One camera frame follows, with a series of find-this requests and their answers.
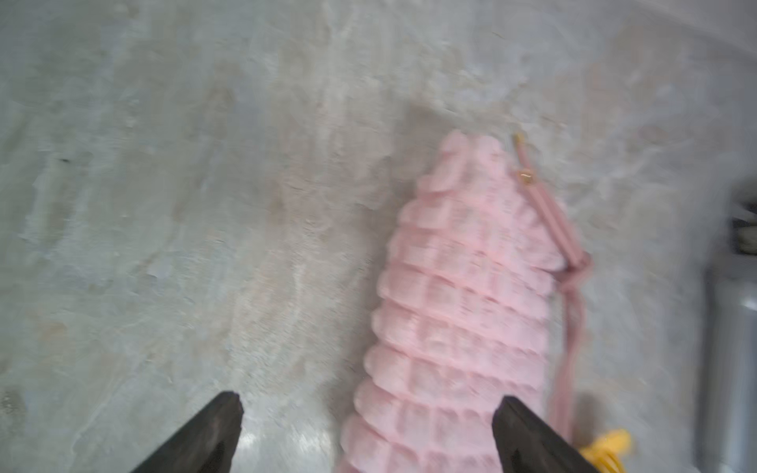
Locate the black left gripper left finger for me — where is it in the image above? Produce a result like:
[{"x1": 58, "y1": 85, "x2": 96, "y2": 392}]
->
[{"x1": 132, "y1": 391, "x2": 244, "y2": 473}]

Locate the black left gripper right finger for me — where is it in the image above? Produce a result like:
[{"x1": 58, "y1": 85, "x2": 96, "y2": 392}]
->
[{"x1": 492, "y1": 395, "x2": 599, "y2": 473}]

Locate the yellow carabiner clip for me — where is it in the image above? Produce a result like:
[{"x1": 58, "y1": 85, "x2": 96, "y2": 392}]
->
[{"x1": 580, "y1": 430, "x2": 634, "y2": 473}]

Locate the pink fluffy handbag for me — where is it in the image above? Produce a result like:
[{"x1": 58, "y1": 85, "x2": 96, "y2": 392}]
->
[{"x1": 337, "y1": 132, "x2": 591, "y2": 472}]

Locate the silver microphone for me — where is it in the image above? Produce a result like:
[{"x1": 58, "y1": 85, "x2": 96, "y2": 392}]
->
[{"x1": 696, "y1": 198, "x2": 756, "y2": 472}]

